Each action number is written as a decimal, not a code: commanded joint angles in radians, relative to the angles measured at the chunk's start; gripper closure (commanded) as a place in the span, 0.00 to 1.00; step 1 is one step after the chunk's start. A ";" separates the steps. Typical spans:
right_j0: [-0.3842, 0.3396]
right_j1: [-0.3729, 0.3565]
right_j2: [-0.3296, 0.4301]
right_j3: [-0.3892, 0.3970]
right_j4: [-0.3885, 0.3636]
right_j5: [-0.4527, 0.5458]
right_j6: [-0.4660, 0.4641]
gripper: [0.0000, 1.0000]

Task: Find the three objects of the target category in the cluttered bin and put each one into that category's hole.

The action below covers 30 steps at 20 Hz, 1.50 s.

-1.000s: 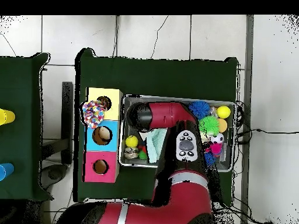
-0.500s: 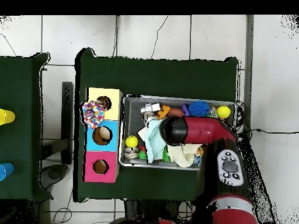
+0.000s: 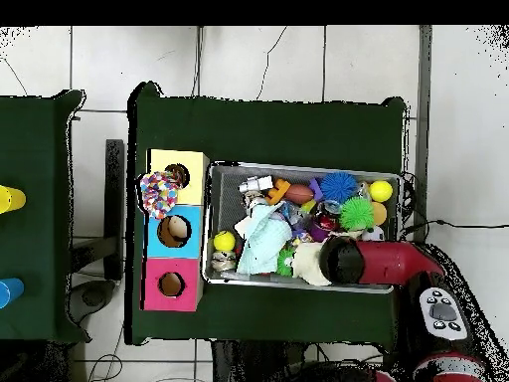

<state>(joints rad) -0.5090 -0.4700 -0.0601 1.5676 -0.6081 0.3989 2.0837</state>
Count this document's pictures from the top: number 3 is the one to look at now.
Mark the grey round floor base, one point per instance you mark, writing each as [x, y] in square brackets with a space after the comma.
[93, 296]

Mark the colourful patterned cloth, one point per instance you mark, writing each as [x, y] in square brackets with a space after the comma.
[159, 195]

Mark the yellow plastic cup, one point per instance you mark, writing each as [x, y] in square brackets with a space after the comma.
[14, 199]

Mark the orange plastic comb block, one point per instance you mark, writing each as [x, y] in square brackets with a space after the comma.
[278, 191]

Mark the shallow metal mesh bin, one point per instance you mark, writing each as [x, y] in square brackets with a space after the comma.
[226, 199]

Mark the brown toy football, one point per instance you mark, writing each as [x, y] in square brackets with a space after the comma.
[299, 194]

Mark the blue plastic cup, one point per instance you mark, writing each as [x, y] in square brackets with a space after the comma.
[12, 291]

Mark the dark green tablecloth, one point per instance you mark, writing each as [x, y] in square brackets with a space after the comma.
[35, 139]
[278, 131]

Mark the pale orange ball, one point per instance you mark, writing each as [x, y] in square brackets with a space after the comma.
[381, 214]

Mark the large blue spiky ball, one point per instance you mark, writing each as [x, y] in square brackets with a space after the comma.
[339, 186]

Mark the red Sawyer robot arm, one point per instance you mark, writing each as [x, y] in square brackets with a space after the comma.
[389, 262]

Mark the large green spiky ball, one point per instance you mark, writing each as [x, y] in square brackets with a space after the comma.
[356, 214]

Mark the wooden box with three holes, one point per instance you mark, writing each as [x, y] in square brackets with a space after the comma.
[187, 246]

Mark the cream waffle cloth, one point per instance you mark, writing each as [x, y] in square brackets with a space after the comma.
[308, 262]

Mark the black upright panel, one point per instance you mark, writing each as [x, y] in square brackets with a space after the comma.
[114, 199]

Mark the grey plastic bolt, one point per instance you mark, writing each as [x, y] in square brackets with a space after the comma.
[254, 184]

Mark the yellow smiley ball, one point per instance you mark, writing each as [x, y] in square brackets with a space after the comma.
[224, 241]

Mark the light blue waffle cloth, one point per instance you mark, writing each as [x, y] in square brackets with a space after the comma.
[264, 242]

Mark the plain yellow ball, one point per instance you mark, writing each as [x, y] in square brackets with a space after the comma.
[381, 191]

